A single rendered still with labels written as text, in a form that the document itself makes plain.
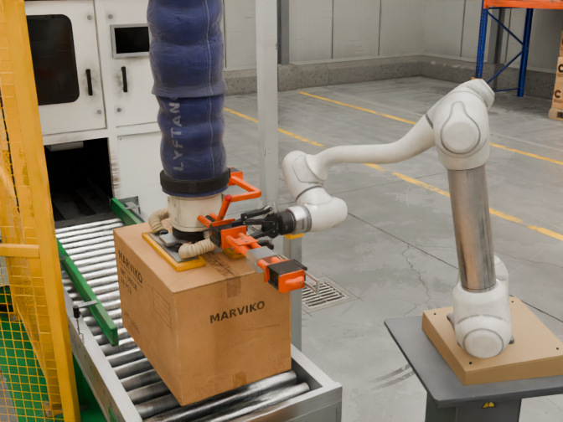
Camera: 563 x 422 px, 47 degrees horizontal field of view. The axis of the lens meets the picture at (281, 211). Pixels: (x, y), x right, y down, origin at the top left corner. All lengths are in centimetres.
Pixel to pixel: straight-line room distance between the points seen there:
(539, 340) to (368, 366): 144
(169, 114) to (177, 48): 20
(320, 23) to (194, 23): 1053
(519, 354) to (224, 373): 93
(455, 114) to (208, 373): 108
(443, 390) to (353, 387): 133
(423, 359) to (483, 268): 47
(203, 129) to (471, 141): 81
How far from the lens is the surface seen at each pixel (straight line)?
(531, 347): 225
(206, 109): 202
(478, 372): 213
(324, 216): 207
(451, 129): 169
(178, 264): 206
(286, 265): 169
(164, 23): 198
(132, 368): 261
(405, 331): 238
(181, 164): 205
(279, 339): 219
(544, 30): 1191
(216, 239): 196
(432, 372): 218
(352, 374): 348
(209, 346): 207
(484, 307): 194
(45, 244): 251
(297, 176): 212
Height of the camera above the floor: 193
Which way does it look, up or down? 20 degrees down
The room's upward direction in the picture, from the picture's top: 1 degrees counter-clockwise
